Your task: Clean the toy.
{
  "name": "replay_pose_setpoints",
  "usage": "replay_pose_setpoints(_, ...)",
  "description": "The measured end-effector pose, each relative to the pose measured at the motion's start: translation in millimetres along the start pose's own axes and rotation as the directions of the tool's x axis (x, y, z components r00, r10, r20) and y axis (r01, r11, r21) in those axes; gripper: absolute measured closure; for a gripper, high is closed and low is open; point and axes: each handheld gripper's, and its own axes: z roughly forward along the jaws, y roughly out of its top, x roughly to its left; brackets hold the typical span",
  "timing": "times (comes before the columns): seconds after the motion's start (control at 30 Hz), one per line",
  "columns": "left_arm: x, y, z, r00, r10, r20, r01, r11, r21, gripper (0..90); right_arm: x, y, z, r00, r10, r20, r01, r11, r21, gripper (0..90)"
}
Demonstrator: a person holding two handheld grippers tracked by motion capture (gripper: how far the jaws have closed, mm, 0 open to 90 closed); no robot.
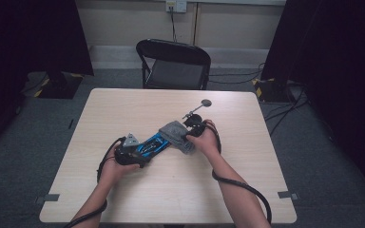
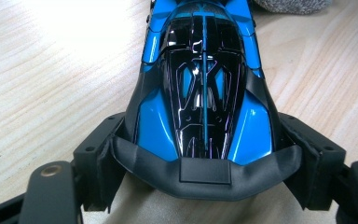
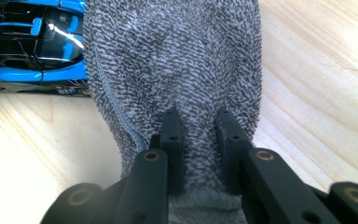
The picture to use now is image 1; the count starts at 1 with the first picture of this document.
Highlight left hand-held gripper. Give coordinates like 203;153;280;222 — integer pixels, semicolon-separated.
113;132;149;168

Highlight hand-held gripper black cable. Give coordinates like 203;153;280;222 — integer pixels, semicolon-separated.
202;122;273;225
64;136;126;228

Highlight white wall socket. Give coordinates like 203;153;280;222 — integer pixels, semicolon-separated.
165;0;188;13

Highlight person's left hand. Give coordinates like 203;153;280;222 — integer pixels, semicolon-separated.
98;143;141;188

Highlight bundle of black floor cables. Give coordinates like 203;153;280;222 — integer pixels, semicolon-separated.
263;85;310;138

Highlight left hand-held gripper black cable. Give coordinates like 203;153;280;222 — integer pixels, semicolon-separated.
64;136;126;228

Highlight black plugged wall cable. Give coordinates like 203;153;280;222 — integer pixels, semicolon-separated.
169;7;179;44

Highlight grey tape strip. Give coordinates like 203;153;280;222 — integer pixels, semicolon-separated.
277;190;299;200
34;193;61;205

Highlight right hand-held gripper black cable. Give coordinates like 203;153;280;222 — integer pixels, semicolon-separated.
202;122;273;225

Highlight black stand base yellow stripes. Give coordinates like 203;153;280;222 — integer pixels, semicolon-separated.
35;71;85;100
251;77;297;105

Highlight blue and black toy car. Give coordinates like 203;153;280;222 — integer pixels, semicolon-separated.
135;132;172;160

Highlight black curtain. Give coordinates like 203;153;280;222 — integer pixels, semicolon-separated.
0;0;95;158
260;0;365;204

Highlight black floor cable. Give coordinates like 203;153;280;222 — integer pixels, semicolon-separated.
208;62;266;86

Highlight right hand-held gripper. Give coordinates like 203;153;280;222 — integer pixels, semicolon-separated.
182;104;208;138

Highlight grey fluffy cloth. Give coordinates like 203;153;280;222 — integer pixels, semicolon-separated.
158;120;196;156

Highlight person's right hand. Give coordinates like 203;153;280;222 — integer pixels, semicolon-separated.
186;119;221;159

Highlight black folding chair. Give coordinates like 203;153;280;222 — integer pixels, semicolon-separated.
135;38;212;91

